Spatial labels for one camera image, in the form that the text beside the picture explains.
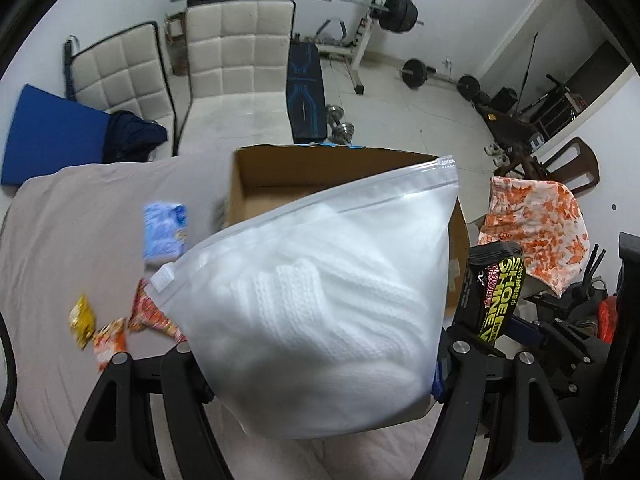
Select orange cartoon snack bag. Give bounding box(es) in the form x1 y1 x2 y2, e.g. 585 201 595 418
92 318 127 372

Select black shoe shine wipes pack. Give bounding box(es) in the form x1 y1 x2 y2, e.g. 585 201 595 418
454 242 526 346

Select yellow snack packet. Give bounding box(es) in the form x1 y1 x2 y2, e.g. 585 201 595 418
68 294 96 350

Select red snack bag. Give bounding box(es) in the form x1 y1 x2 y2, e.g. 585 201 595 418
127 278 186 342

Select light blue tissue pack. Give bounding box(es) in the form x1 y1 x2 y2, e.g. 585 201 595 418
142 202 188 264

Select white knit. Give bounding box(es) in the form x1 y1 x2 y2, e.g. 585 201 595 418
146 156 459 439

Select orange white patterned cloth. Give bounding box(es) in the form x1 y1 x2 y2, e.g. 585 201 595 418
478 177 590 297

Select brown wooden chair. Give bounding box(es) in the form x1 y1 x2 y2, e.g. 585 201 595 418
521 136 600 195

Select grey table cloth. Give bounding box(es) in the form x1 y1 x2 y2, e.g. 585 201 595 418
1 151 439 479

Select black exercise machine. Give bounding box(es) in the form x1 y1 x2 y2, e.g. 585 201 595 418
474 74 587 170

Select brown cardboard box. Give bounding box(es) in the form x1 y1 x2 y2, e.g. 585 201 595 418
214 145 470 311

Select dark navy cloth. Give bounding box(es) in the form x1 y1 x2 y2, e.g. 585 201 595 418
102 110 168 164

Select blue foam mat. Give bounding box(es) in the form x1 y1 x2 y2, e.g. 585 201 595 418
1 84 110 186

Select floor barbell black plates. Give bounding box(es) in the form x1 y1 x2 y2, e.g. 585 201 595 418
399 58 490 105

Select chrome dumbbell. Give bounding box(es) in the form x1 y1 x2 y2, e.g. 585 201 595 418
326 105 355 145

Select white quilted chair left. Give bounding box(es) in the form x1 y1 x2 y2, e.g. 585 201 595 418
70 22 177 159

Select white quilted chair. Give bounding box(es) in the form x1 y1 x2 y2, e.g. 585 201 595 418
70 22 177 159
178 0 295 155

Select black blue weight bench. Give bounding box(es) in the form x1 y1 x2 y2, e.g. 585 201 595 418
286 41 328 144

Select white quilted chair right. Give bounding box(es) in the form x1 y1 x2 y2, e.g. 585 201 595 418
178 0 295 155

